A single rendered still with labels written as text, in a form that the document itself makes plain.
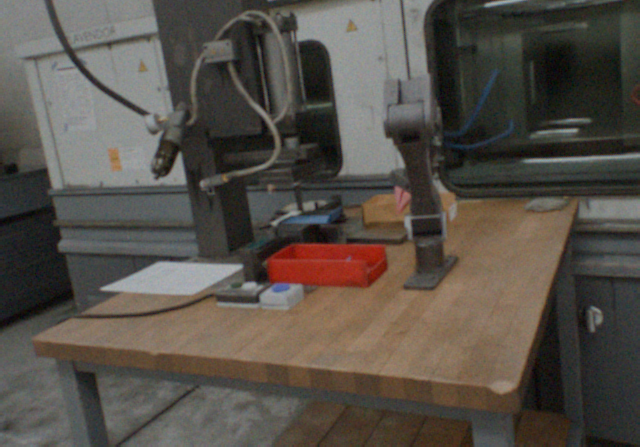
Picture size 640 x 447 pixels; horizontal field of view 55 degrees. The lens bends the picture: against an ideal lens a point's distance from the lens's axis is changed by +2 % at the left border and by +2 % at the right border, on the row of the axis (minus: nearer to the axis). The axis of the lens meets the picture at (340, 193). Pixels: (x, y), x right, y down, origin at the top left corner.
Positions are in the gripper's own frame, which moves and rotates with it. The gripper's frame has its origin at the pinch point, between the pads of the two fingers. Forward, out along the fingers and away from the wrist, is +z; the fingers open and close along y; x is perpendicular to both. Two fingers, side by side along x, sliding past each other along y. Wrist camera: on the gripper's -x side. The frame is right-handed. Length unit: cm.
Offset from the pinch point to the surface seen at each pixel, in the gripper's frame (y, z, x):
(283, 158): 32.4, 0.7, 6.9
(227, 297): 14.1, 20.1, 40.4
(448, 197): -0.3, 3.4, -35.3
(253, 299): 8.4, 17.0, 39.7
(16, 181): 291, 163, -100
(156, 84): 141, 28, -53
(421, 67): 31, -25, -54
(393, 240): 0.2, 10.4, -5.3
